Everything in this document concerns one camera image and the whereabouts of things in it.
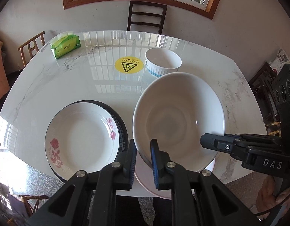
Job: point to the green tissue pack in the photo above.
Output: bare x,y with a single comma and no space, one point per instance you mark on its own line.
66,48

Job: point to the light wooden chair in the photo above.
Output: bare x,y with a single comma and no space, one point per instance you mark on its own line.
29,199
29,41

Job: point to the white plate with pink flowers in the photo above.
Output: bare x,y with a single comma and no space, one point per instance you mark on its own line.
83,136

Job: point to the white bowl with blue print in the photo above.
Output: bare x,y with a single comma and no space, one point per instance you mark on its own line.
163,58

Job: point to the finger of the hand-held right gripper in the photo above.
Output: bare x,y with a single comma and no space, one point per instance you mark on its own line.
220,144

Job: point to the white bowl with pink band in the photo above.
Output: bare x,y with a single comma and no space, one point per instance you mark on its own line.
177,122

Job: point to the person's right hand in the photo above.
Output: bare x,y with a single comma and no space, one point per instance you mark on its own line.
267,195

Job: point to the yellow round warning sticker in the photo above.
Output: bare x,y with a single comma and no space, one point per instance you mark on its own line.
128,66

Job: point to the folded newspaper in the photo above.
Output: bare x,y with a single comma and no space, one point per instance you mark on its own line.
280,58

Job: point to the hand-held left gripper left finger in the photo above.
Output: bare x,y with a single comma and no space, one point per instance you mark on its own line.
133,162

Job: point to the dark wooden chair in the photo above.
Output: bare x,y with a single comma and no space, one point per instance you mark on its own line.
147,4
262,82

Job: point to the orange cloth cover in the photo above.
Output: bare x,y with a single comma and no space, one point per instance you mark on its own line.
0,75

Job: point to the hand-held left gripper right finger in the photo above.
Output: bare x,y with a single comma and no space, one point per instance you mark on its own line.
154,164

